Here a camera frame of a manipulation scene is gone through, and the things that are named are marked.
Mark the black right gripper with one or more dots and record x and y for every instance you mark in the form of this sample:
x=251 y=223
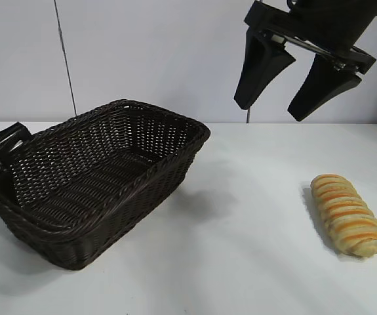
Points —
x=322 y=19

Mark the dark brown wicker basket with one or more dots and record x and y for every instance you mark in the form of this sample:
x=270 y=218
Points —
x=93 y=197

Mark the long striped bread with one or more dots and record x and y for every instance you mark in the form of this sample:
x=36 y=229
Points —
x=345 y=213

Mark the thin dark wall strip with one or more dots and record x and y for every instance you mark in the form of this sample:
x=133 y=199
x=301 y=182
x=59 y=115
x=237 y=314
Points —
x=248 y=115
x=65 y=55

